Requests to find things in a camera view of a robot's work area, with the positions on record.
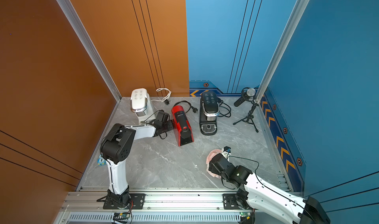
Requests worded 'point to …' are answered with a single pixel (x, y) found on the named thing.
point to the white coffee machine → (140, 103)
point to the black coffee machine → (209, 110)
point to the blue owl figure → (101, 161)
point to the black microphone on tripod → (247, 94)
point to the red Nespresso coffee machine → (182, 128)
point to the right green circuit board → (245, 214)
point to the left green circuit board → (121, 217)
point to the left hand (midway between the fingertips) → (173, 123)
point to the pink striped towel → (212, 154)
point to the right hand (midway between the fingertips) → (212, 165)
